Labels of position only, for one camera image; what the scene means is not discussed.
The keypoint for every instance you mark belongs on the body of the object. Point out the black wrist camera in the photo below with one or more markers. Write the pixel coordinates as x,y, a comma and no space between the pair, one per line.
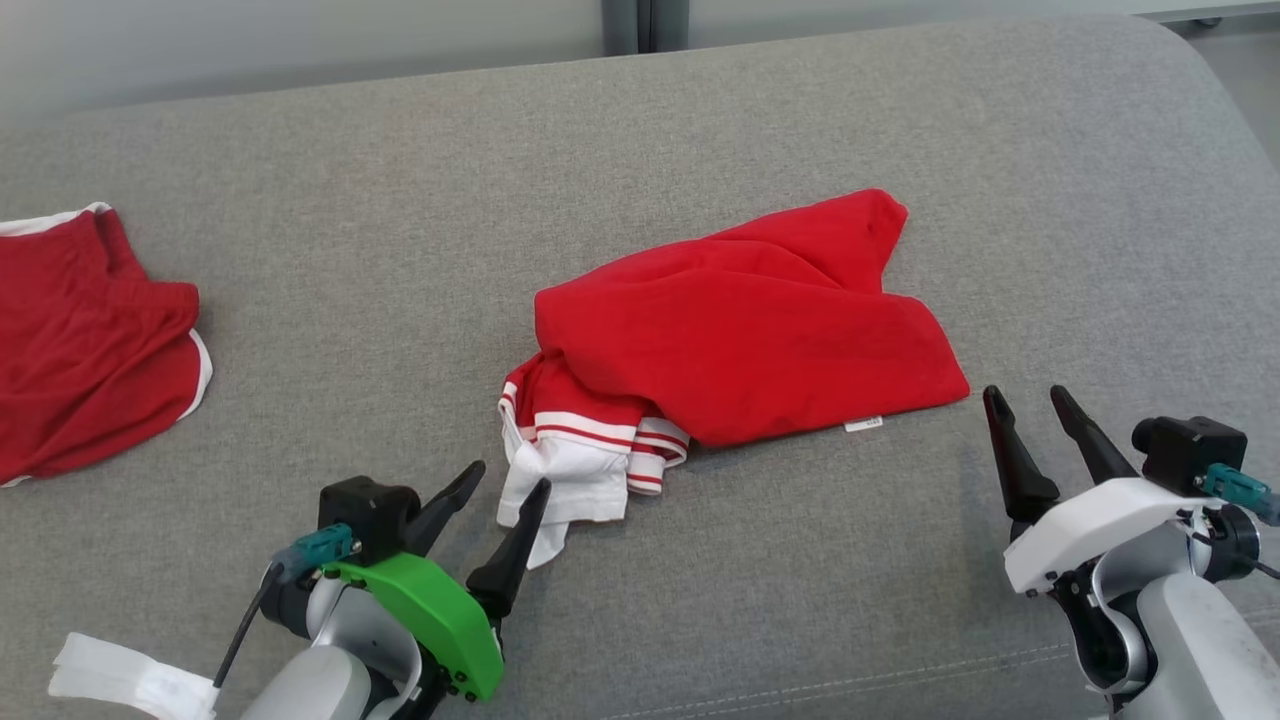
365,515
1190,445

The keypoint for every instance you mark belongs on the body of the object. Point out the grey double partition post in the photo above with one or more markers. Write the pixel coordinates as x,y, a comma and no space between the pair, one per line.
645,22

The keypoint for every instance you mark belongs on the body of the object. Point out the teal right camera connector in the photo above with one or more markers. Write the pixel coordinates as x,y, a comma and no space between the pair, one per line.
1240,490

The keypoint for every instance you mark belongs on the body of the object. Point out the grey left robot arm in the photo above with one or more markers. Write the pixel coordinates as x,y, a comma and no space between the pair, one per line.
320,690

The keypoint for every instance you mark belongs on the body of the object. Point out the red jersey with white sleeves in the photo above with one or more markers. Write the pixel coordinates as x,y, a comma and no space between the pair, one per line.
750,330

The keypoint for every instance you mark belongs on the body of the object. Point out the red shorts with white trim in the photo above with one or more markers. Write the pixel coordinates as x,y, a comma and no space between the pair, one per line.
80,340

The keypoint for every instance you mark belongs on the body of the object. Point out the teal left camera connector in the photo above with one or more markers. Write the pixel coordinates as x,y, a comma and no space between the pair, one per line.
320,548

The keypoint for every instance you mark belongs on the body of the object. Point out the grey partition base rail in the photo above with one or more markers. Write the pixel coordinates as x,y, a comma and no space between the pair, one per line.
1210,8

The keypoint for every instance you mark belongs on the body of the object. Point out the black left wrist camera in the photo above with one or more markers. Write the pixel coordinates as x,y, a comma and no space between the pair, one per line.
365,515

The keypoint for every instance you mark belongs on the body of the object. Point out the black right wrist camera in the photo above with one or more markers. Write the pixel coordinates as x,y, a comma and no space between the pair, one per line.
1190,445

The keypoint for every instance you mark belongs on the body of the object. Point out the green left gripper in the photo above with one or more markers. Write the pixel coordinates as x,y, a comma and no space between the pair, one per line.
440,620

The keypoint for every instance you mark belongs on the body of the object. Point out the teal camera connector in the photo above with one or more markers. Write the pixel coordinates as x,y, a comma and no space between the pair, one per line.
320,548
1240,490

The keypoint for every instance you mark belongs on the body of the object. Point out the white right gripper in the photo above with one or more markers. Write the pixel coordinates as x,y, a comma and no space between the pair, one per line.
1090,525

